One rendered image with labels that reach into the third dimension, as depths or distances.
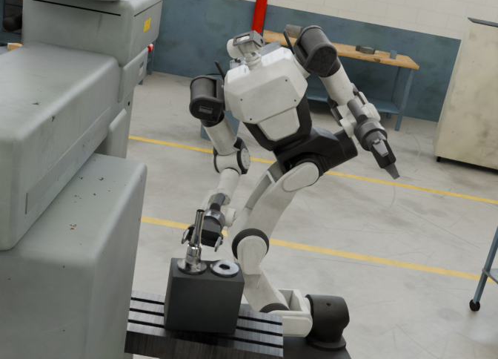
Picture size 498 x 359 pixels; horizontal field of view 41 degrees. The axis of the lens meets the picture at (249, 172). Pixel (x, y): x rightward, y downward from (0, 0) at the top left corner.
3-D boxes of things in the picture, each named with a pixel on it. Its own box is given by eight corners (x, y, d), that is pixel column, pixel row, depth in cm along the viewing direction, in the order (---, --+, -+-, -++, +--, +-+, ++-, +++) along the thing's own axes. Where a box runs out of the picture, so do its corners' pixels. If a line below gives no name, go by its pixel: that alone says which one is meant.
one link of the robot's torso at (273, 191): (247, 251, 264) (316, 158, 255) (256, 273, 248) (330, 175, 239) (216, 234, 259) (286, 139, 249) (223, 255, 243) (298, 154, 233)
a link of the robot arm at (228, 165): (216, 203, 242) (228, 169, 256) (241, 199, 238) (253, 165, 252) (204, 182, 236) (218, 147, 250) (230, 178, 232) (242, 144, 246)
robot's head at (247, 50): (243, 58, 230) (233, 36, 226) (267, 53, 224) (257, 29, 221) (235, 67, 225) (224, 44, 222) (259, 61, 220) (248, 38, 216)
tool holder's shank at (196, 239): (192, 247, 196) (197, 213, 193) (188, 242, 199) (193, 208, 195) (201, 246, 198) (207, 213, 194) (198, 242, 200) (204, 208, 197)
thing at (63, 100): (41, 105, 176) (46, 30, 169) (124, 120, 177) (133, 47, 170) (-134, 232, 101) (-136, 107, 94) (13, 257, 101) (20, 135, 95)
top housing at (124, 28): (74, 25, 201) (78, -30, 195) (158, 41, 201) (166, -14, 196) (17, 50, 156) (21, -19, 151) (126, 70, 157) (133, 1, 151)
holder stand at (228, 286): (163, 308, 212) (171, 253, 205) (230, 312, 216) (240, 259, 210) (164, 329, 201) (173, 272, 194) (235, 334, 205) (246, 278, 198)
